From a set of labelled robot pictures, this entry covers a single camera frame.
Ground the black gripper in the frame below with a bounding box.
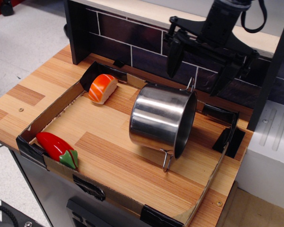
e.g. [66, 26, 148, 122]
[164, 6, 259, 96]

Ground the stainless steel pot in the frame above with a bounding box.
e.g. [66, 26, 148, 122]
[129, 83, 197, 172]

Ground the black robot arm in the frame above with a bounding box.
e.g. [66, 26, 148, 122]
[164, 0, 259, 96]

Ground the cardboard fence with black tape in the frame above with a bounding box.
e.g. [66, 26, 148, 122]
[16, 62, 246, 227]

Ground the brick pattern backsplash shelf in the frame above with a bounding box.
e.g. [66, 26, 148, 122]
[63, 0, 284, 132]

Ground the salmon nigiri sushi toy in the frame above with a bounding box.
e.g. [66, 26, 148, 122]
[89, 74, 118, 105]

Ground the white plastic sink drainer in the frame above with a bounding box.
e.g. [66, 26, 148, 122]
[236, 101, 284, 208]

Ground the red chili pepper toy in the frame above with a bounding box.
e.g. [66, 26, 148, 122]
[36, 132, 79, 169]

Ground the black panel under table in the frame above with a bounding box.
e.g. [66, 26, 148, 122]
[66, 199, 146, 227]

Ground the black chair wheel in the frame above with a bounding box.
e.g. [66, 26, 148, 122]
[0, 0, 14, 17]

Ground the black cable loop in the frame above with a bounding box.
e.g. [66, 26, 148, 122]
[240, 0, 267, 34]

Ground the black cable lower left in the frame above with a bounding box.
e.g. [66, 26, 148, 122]
[0, 202, 17, 227]

